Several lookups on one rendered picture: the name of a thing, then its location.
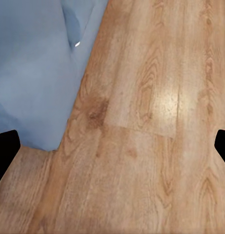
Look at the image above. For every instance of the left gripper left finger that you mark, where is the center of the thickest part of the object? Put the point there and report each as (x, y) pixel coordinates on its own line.
(9, 146)

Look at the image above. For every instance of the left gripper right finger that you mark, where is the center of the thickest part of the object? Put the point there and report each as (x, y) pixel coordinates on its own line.
(220, 143)

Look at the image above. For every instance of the sofa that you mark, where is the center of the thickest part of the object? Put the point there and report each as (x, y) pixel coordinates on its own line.
(45, 46)

